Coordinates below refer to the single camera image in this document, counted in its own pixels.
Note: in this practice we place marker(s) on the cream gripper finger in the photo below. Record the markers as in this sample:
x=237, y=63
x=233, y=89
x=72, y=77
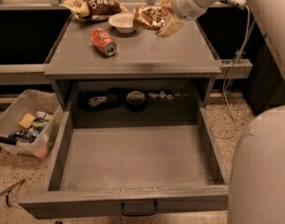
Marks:
x=165, y=3
x=171, y=26

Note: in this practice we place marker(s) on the orange gold soda can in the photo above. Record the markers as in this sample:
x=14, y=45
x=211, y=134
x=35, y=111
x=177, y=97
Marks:
x=151, y=18

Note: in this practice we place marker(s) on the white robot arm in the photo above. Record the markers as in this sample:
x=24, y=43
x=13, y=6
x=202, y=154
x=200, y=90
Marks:
x=257, y=185

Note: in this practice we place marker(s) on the red soda can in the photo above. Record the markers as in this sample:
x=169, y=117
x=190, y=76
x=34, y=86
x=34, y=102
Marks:
x=103, y=42

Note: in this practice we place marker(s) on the grey counter cabinet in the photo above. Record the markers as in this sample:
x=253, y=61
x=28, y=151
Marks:
x=141, y=54

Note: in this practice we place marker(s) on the grey open drawer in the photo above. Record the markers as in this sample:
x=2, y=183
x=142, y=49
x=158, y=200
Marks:
x=166, y=153

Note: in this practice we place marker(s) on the white bowl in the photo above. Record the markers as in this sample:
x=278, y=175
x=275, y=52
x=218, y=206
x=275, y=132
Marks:
x=123, y=22

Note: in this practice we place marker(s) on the brown yellow chip bag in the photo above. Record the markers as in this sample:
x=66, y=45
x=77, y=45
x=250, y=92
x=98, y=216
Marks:
x=94, y=10

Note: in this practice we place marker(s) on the clear plastic bin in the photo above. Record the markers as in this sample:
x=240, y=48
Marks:
x=39, y=138

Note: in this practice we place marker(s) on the yellow sponge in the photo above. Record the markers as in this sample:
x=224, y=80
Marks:
x=27, y=120

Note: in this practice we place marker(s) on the black marker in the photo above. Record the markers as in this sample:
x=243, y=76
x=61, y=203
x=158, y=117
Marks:
x=7, y=140

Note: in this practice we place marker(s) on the metal rod on floor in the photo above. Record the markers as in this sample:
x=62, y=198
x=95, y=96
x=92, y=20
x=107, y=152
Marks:
x=12, y=187

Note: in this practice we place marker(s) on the black drawer handle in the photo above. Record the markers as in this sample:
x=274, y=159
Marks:
x=139, y=209

